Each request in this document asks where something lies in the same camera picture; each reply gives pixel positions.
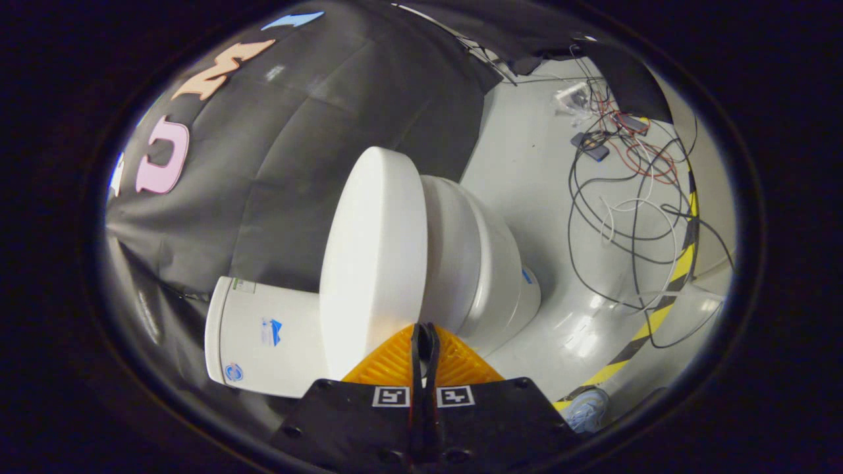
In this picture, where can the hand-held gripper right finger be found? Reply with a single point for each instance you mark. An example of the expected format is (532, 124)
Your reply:
(481, 428)

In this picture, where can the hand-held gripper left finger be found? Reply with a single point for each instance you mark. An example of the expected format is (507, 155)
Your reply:
(369, 428)

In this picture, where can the white toilet lid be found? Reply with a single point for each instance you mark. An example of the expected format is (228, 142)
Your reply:
(375, 263)

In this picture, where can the white toilet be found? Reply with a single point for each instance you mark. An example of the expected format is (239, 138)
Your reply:
(290, 355)

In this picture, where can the person's light shoe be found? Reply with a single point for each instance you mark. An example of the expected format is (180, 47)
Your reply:
(588, 411)

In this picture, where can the yellow black hazard tape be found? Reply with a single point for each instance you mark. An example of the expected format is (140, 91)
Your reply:
(683, 263)

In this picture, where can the dark flat device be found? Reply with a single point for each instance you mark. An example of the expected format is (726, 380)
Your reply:
(591, 146)

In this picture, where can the black backdrop cloth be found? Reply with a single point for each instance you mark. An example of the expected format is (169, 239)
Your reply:
(296, 131)

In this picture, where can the small dark device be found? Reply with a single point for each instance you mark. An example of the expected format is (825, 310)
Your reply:
(633, 123)

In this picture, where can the clear plastic bag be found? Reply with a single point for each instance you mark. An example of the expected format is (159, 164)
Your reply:
(571, 99)

